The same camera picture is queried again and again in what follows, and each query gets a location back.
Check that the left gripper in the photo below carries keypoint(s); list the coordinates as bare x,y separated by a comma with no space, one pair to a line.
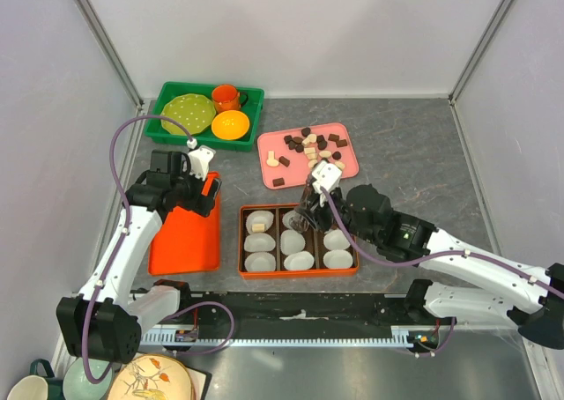
200,203

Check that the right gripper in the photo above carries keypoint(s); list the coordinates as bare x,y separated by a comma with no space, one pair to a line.
316,211

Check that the metal tongs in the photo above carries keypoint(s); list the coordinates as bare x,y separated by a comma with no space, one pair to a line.
306,212

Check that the white chocolate piece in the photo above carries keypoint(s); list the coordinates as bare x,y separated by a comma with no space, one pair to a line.
271,161
258,228

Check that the orange box lid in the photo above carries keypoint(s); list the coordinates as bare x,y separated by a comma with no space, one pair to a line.
186,243

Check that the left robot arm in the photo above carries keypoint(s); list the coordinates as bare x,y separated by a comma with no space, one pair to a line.
102,321

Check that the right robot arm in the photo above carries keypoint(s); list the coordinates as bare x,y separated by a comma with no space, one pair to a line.
526,296

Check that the brown rectangular chocolate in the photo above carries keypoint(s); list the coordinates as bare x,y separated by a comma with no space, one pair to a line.
278,182

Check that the orange chocolate box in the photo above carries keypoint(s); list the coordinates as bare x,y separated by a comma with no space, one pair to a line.
314,245

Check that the white paper cup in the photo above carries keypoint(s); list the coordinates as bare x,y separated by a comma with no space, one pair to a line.
293,220
260,262
338,259
335,240
259,217
291,242
259,242
299,261

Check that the orange bowl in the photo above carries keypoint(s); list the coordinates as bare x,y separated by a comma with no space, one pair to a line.
230,125

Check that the green plastic bin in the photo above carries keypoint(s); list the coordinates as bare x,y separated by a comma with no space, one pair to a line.
160,131

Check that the pink tray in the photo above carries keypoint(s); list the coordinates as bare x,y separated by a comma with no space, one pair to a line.
297,154

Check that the green dotted plate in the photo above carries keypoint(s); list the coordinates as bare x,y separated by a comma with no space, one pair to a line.
194,112

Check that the orange mug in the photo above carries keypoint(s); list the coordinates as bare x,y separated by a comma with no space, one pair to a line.
228,97

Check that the painted bird plate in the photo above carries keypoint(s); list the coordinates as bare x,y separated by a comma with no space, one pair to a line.
153,377

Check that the celadon bowl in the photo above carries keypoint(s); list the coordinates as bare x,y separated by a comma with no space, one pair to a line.
77,386

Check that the white green mug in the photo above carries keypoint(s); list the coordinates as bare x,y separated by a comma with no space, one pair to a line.
41,383

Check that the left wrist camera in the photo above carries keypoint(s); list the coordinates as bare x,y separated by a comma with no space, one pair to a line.
200,157

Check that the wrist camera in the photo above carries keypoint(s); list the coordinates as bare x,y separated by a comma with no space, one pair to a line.
325,177
200,157

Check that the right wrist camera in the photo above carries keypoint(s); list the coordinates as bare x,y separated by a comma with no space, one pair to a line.
325,177

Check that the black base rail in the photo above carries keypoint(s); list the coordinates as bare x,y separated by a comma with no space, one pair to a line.
300,316

